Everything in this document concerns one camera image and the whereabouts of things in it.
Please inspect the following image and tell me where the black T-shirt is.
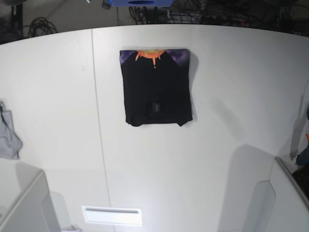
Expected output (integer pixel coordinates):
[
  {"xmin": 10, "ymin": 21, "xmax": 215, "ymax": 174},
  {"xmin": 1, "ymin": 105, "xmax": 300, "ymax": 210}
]
[{"xmin": 119, "ymin": 49, "xmax": 193, "ymax": 127}]

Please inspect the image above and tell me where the blue bin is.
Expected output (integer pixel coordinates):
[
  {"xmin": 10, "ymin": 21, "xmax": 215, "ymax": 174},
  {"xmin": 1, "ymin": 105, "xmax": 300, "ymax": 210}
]
[{"xmin": 107, "ymin": 0, "xmax": 174, "ymax": 7}]

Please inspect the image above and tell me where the grey cloth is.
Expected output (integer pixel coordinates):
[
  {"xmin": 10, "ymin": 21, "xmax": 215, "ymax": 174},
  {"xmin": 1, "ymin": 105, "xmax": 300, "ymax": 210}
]
[{"xmin": 0, "ymin": 101, "xmax": 23, "ymax": 160}]

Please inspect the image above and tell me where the black keyboard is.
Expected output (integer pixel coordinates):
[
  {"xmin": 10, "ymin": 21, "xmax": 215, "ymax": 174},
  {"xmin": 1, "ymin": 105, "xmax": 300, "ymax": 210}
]
[{"xmin": 293, "ymin": 165, "xmax": 309, "ymax": 197}]

